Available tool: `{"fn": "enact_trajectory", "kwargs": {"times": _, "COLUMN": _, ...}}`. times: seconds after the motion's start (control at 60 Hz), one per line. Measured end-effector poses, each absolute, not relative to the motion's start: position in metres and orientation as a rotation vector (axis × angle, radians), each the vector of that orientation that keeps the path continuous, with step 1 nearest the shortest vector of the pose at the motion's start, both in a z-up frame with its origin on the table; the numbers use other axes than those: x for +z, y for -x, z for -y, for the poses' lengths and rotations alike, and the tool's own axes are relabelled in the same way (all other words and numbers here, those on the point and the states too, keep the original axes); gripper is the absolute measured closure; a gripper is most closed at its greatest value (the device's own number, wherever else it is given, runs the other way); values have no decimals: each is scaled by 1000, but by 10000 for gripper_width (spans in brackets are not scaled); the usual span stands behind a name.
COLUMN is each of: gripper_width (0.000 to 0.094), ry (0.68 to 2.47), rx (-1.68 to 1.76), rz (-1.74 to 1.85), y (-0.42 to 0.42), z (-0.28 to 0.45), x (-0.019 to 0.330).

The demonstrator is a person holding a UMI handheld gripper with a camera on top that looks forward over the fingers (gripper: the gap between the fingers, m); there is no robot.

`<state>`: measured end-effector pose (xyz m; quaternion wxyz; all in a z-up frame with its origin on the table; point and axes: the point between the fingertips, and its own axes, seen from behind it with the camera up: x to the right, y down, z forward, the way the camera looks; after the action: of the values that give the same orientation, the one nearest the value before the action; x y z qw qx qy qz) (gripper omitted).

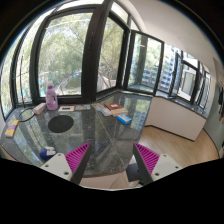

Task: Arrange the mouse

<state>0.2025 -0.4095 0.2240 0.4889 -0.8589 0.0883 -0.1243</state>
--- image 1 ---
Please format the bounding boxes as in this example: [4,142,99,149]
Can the round black mouse pad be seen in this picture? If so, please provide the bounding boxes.
[48,115,74,133]

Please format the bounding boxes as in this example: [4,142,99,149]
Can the yellow purple sponge block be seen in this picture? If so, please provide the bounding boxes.
[5,120,19,138]

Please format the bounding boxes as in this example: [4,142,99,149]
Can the open black window sash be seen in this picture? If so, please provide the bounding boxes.
[123,30,164,95]

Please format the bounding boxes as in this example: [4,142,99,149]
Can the blue and white computer mouse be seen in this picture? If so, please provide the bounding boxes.
[39,146,56,160]

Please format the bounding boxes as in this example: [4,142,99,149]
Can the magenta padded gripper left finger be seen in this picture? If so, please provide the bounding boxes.
[41,142,92,185]

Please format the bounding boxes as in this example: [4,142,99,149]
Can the tan wooden box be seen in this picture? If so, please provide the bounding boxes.
[111,108,128,117]

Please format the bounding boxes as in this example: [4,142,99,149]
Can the white framed card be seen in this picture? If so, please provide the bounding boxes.
[58,105,75,112]

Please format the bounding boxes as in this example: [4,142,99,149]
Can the white rectangular box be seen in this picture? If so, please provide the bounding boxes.
[33,103,46,115]

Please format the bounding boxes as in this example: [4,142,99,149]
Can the purple liquid bottle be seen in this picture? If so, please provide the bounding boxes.
[46,81,58,110]

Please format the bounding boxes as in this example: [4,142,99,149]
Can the light blue booklet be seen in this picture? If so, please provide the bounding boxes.
[97,104,112,116]

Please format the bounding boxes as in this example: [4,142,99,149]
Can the grey flat card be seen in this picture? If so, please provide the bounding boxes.
[75,104,90,111]

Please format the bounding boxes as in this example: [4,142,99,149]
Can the blue box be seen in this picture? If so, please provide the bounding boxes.
[117,114,132,124]

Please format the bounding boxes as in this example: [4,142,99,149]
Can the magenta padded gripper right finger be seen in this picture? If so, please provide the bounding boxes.
[133,143,182,185]

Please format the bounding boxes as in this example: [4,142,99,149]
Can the black cable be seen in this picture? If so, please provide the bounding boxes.
[17,56,37,123]

